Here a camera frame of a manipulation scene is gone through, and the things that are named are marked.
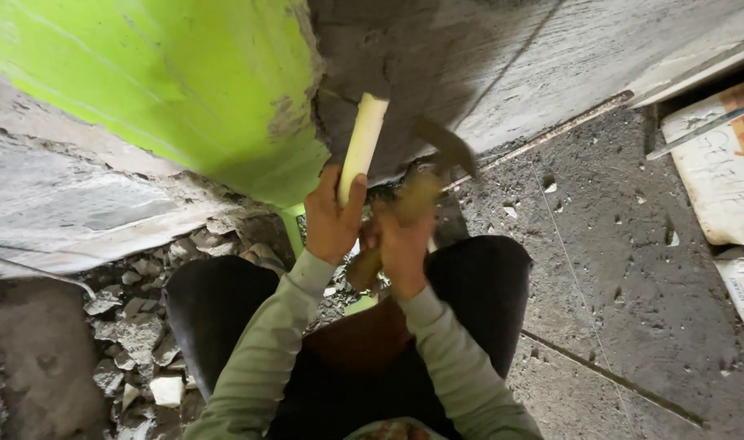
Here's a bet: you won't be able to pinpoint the long rusty metal strip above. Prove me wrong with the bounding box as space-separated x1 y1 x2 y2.
444 90 635 191

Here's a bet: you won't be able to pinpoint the grey metal bar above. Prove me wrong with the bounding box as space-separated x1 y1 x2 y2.
645 98 744 161

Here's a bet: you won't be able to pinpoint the white sack with orange print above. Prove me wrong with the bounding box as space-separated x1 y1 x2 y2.
661 76 744 247

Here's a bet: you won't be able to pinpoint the cream plastic pipe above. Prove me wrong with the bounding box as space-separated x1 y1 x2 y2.
337 92 390 208

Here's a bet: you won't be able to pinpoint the thin green plastic pipe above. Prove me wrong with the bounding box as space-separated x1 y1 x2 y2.
278 205 307 259

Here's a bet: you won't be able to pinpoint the thin white string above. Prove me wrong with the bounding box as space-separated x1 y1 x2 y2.
529 160 638 440

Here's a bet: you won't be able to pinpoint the white tile fragment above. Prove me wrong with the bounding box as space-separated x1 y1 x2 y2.
149 375 186 409

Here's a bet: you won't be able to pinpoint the hammer with wooden handle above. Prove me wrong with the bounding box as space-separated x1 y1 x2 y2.
346 115 481 293

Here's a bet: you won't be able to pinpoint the pile of grey concrete rubble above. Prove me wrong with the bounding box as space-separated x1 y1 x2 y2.
80 214 305 440

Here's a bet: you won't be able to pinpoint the person's black trousers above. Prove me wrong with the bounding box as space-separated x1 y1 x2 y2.
163 235 535 440

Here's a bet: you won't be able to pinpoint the brown cloth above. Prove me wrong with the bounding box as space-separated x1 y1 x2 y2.
301 296 414 375

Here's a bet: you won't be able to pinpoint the person's right hand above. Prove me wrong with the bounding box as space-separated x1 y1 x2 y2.
371 202 439 301

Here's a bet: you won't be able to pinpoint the person's left hand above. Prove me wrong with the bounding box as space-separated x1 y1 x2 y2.
303 163 369 267

